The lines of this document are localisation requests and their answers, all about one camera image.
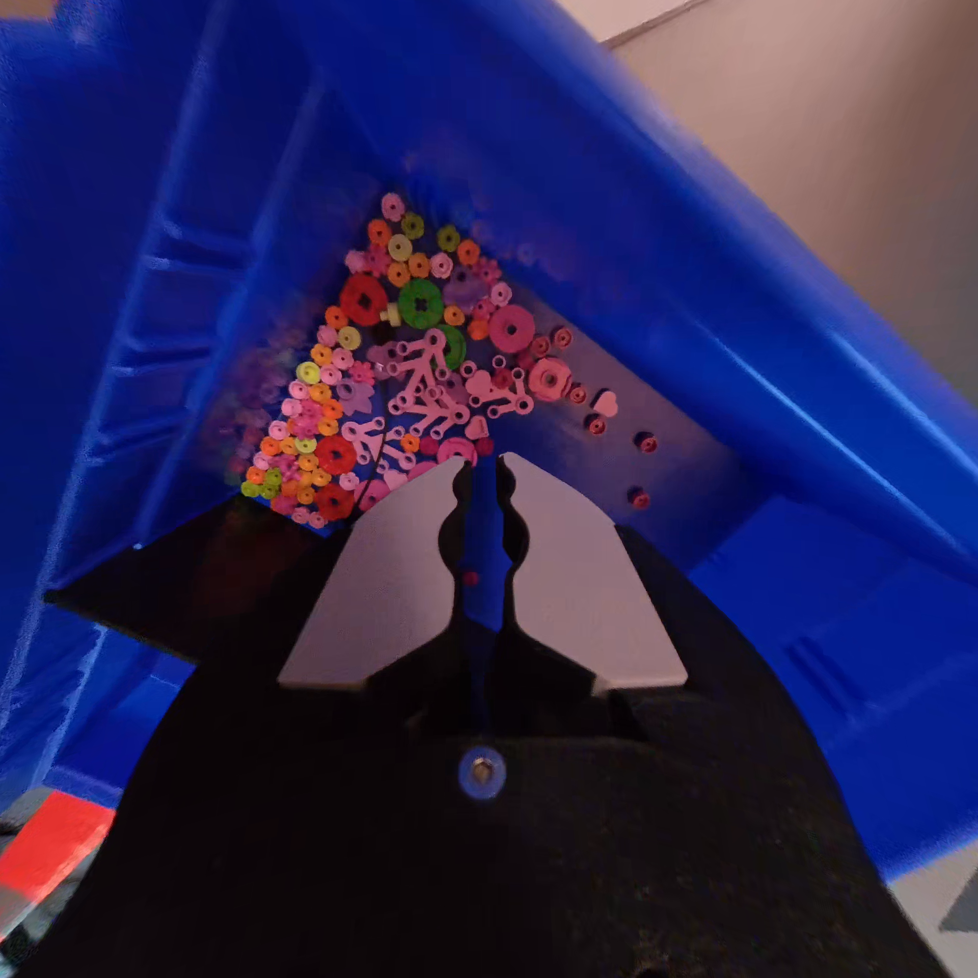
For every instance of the pile of colourful small bricks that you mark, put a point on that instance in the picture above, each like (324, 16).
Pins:
(382, 344)

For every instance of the red brick heart frame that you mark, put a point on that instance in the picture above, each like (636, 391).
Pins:
(46, 840)

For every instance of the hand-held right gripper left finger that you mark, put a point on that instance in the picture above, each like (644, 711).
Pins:
(382, 596)

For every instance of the blue plastic bin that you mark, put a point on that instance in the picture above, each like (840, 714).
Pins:
(649, 267)

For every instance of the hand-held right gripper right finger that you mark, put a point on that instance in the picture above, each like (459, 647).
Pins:
(581, 603)

